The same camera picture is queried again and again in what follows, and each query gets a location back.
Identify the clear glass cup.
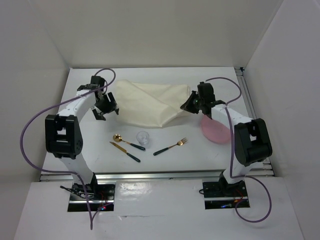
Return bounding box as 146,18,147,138
136,131,151,148

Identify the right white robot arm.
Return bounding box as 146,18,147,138
180,77,273,196

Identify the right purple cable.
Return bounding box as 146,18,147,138
204,76,272,223

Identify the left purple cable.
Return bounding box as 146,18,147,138
19,67,117,230

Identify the cream cloth placemat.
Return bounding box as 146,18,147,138
115,79,191,129

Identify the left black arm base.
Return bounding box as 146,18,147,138
60,183,116,212

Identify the purple cable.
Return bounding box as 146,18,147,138
19,67,117,230
204,76,272,223

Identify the pink plate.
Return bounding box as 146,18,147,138
200,115,231,144

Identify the gold spoon green handle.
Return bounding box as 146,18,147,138
112,134,146,151

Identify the front aluminium rail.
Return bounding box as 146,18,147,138
39,168,275,182

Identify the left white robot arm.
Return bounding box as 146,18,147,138
45,75,119,200

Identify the gold fork green handle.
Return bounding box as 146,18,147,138
153,137,188,156

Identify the aluminium rail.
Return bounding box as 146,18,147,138
234,66,273,171
39,168,275,182

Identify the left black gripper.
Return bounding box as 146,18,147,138
90,92,119,121

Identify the gold knife green handle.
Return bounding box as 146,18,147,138
109,141,141,163

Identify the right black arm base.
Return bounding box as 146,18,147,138
198,181,250,210

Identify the right aluminium rail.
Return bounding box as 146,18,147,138
234,66,273,171

